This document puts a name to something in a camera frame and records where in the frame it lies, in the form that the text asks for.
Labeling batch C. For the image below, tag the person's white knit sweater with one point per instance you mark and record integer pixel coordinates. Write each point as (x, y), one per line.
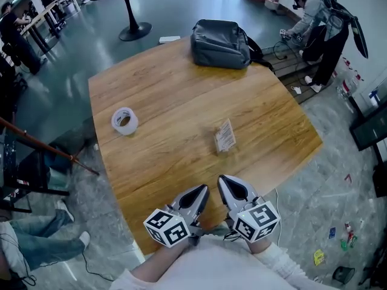
(217, 267)

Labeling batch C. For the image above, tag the dark grey backpack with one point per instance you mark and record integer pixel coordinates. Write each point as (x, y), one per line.
(220, 44)

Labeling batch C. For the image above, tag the person's left forearm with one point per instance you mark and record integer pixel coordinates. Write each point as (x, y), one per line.
(163, 258)

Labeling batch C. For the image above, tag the small dark blue packet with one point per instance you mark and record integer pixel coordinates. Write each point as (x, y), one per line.
(332, 233)

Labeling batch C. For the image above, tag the black green equipment pack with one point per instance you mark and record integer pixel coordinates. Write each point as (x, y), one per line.
(359, 35)

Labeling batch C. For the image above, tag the person's right forearm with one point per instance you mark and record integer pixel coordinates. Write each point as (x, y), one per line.
(257, 246)

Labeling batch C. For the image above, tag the red and white can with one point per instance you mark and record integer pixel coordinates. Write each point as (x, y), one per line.
(348, 226)

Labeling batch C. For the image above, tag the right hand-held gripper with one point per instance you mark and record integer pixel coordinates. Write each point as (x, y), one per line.
(260, 222)

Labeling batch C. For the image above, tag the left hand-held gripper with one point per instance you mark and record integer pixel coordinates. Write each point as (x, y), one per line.
(166, 228)

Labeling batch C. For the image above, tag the black mesh pen cup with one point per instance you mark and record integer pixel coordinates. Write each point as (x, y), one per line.
(343, 275)

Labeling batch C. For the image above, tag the wooden high desk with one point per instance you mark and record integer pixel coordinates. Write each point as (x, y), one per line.
(42, 20)

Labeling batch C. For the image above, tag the black box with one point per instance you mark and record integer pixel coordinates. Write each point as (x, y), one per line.
(380, 180)

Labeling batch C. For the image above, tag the green packet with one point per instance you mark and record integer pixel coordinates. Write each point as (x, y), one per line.
(343, 245)
(352, 241)

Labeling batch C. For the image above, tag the black glass-door cabinet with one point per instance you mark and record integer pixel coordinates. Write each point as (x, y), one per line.
(370, 122)

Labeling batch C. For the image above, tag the round black pedestal table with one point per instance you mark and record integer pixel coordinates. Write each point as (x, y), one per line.
(131, 11)

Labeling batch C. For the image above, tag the yellow packet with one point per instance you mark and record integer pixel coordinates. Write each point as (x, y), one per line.
(319, 257)

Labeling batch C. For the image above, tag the wooden table with white legs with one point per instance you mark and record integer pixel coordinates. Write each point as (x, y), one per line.
(181, 101)

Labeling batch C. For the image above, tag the white face mask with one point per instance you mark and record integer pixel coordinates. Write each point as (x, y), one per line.
(296, 89)

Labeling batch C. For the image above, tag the red angle piece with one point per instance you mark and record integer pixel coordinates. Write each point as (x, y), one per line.
(348, 179)

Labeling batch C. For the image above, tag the flat white box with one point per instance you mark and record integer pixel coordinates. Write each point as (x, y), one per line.
(169, 39)

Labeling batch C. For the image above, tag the dark wooden steps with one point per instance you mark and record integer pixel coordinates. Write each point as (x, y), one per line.
(290, 71)

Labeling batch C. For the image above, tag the clear packing tape roll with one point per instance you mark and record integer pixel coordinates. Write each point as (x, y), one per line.
(128, 130)

